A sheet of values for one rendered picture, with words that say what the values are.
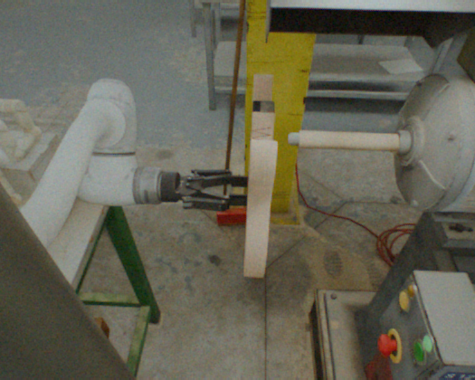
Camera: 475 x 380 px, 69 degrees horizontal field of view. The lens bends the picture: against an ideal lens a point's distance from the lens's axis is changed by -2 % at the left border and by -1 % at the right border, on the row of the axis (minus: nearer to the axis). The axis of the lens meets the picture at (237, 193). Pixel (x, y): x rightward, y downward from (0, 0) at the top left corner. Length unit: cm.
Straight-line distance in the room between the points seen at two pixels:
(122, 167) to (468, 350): 73
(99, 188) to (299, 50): 101
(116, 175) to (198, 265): 121
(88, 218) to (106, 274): 105
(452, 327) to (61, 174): 66
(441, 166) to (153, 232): 174
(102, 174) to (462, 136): 70
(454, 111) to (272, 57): 102
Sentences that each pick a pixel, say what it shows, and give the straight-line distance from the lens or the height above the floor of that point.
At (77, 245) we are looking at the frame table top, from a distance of 98.
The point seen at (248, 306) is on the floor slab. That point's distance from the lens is 184.
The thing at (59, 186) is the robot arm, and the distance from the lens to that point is 61.
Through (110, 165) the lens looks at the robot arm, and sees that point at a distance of 84.
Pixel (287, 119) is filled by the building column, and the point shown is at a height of 70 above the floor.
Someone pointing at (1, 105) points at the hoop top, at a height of 121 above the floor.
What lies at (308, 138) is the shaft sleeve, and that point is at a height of 126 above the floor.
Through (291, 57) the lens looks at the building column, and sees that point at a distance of 156.
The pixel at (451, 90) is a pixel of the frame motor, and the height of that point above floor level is 137.
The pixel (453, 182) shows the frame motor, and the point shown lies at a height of 127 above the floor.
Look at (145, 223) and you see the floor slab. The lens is 220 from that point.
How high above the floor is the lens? 165
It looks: 46 degrees down
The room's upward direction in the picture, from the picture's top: straight up
